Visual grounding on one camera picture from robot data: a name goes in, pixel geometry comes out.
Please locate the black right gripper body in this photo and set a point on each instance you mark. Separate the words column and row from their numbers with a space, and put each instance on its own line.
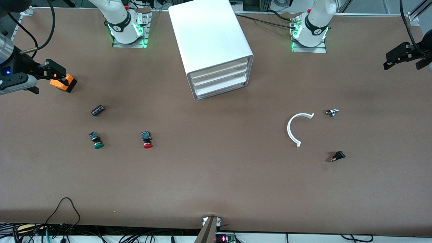
column 21, row 65

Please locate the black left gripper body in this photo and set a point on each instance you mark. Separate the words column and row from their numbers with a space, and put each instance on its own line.
column 419, row 53

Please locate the red push button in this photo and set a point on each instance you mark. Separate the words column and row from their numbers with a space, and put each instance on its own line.
column 147, row 145

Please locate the white plastic drawer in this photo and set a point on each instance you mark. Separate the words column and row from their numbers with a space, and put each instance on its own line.
column 221, row 87
column 219, row 69
column 221, row 77

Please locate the green push button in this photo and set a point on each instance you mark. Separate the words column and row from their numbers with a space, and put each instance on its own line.
column 98, row 145

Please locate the white drawer cabinet shell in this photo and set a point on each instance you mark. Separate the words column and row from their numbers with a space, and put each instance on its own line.
column 206, row 33

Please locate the orange box with black base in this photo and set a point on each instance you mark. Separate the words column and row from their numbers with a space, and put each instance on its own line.
column 60, row 84

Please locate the small black electronic component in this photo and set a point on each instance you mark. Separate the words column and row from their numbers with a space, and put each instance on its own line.
column 98, row 110

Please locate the small silver metal connector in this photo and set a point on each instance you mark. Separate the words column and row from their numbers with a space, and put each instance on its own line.
column 332, row 112

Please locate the device with red display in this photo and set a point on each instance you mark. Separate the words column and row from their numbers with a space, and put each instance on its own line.
column 224, row 239

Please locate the aluminium frame rail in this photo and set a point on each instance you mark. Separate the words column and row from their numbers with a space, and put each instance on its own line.
column 414, row 18
column 26, row 10

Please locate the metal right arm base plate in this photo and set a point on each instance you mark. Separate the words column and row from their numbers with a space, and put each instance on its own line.
column 118, row 44

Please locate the small black rocker switch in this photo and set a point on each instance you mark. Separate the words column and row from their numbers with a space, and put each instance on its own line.
column 339, row 155

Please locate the grey camera stand beam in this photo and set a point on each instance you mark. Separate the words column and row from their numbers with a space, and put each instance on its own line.
column 207, row 233

